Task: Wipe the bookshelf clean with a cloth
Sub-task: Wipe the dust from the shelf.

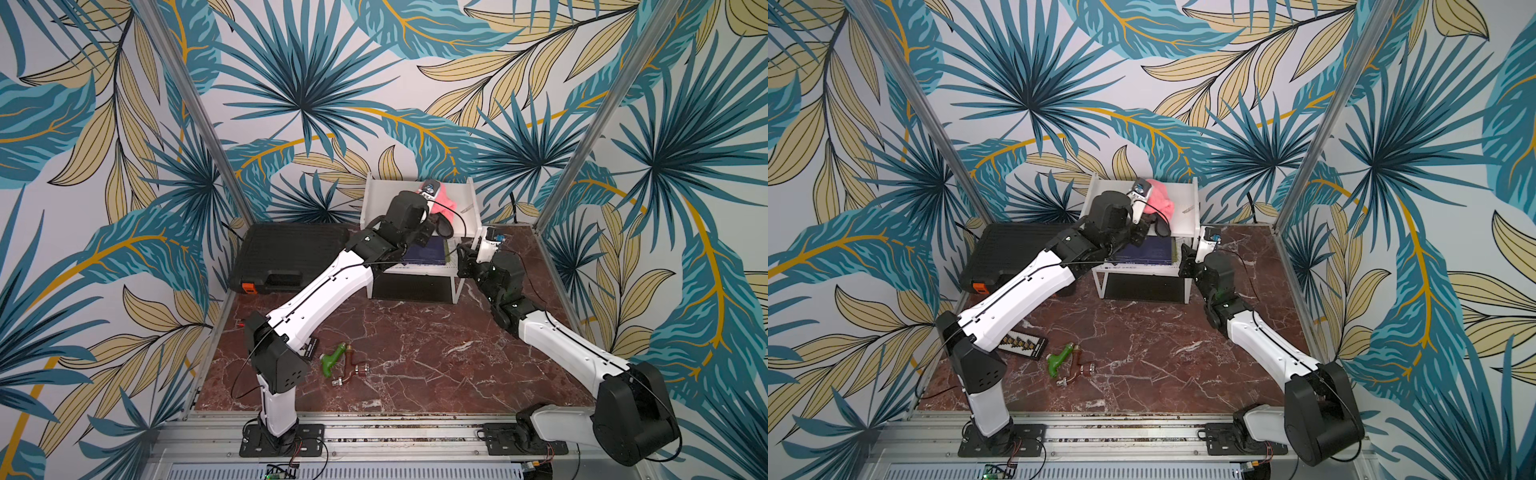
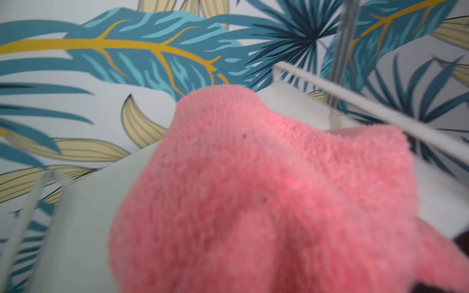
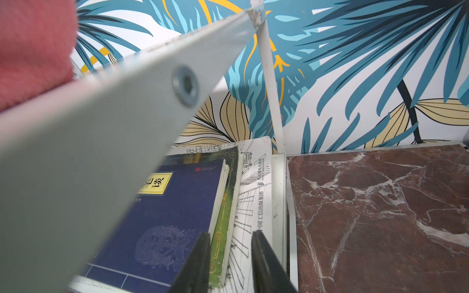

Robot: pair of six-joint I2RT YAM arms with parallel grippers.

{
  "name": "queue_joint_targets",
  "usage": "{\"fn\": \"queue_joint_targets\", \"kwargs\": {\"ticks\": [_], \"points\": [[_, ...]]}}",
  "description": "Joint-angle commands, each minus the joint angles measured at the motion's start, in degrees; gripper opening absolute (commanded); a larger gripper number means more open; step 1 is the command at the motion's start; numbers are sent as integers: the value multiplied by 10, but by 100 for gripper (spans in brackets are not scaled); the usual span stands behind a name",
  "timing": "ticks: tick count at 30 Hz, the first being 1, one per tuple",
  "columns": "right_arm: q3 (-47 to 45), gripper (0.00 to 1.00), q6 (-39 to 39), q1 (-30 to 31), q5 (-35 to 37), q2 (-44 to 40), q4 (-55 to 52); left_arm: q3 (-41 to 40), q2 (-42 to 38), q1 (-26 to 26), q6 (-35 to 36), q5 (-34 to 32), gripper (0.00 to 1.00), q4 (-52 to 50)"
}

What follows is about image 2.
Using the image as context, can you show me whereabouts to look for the pink cleaning cloth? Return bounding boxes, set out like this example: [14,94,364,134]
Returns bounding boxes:
[108,85,469,293]

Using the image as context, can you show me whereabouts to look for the white two-tier bookshelf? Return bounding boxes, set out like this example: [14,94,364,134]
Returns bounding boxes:
[1,62,469,293]

